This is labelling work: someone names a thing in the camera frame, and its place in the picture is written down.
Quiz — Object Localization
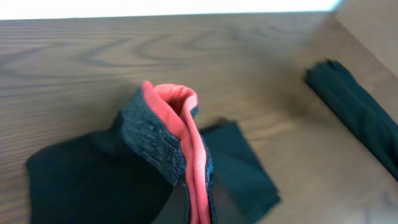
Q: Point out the black leggings with red waistband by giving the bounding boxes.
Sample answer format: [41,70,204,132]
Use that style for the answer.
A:
[26,82,280,224]

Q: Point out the black folded garment at right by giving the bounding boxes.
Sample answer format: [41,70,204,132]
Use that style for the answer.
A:
[304,60,397,179]

